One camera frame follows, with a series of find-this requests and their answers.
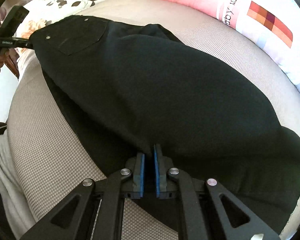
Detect long patchwork bolster pillow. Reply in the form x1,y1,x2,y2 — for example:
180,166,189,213
165,0,300,92

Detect black pants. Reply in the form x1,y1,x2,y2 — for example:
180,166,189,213
30,15,300,235

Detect floral pillow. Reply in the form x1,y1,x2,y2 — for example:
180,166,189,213
14,0,119,63

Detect beige mattress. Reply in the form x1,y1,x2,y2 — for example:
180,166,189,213
7,0,300,239

